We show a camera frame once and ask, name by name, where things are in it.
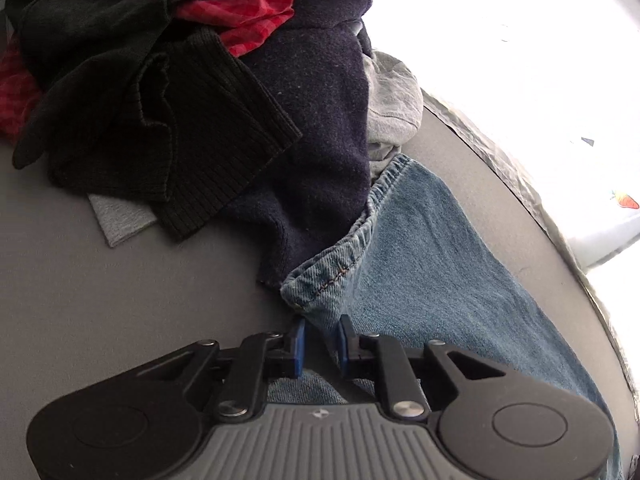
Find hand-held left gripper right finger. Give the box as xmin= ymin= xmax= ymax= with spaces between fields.
xmin=337 ymin=315 xmax=506 ymax=419

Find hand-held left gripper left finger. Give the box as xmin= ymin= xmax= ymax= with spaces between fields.
xmin=135 ymin=317 xmax=307 ymax=422

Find blue denim jeans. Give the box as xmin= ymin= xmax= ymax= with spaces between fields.
xmin=270 ymin=154 xmax=623 ymax=480

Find navy blue sweater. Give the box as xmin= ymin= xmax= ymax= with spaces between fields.
xmin=220 ymin=0 xmax=376 ymax=291

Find small grey cloth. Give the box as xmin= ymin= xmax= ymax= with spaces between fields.
xmin=89 ymin=192 xmax=160 ymax=248

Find clear plastic sheet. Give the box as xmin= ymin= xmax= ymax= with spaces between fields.
xmin=422 ymin=87 xmax=640 ymax=411

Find light grey garment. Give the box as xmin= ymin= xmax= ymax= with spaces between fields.
xmin=362 ymin=51 xmax=425 ymax=182

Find black ribbed knit sweater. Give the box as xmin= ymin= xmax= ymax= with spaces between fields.
xmin=0 ymin=0 xmax=304 ymax=242

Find red checked shirt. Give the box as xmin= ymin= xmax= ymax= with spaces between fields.
xmin=0 ymin=0 xmax=341 ymax=147

